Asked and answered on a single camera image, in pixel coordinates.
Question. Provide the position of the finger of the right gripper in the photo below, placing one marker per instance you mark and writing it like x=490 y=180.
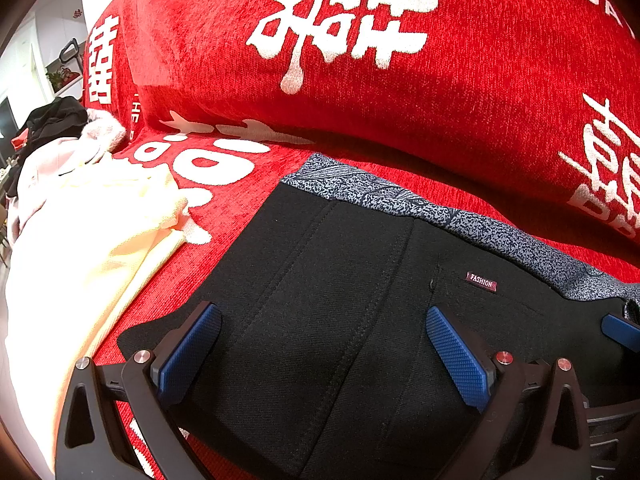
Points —
x=623 y=331

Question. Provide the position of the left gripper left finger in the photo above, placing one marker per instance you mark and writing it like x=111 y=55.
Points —
x=92 y=443

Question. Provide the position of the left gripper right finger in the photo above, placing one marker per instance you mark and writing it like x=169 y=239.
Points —
x=495 y=383

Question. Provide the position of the black pants with grey waistband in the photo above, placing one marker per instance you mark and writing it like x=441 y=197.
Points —
x=323 y=369

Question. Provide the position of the black clothing pile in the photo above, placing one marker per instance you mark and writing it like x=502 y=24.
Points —
x=62 y=117

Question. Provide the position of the cream white garment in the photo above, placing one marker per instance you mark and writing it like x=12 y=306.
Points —
x=88 y=231

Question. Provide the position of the red sofa with white characters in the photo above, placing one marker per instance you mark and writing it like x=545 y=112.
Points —
x=522 y=111

